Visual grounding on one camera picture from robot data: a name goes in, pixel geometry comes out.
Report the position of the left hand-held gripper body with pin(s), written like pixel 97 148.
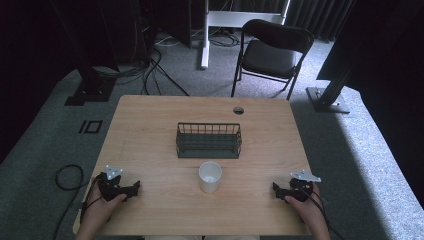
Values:
pixel 108 189

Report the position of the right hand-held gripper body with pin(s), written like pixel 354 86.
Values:
pixel 300 190

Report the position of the white cup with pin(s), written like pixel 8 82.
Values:
pixel 210 178

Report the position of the person's right hand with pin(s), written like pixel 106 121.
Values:
pixel 306 208

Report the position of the person's left hand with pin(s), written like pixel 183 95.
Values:
pixel 100 208

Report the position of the black metal stand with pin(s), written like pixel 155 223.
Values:
pixel 90 90
pixel 330 96

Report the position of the black folding chair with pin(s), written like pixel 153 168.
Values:
pixel 270 56

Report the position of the dark cabinet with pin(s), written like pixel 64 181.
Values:
pixel 166 20

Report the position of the dark grey curtain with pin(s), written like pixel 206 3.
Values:
pixel 320 16

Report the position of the white desk frame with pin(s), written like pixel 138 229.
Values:
pixel 213 20

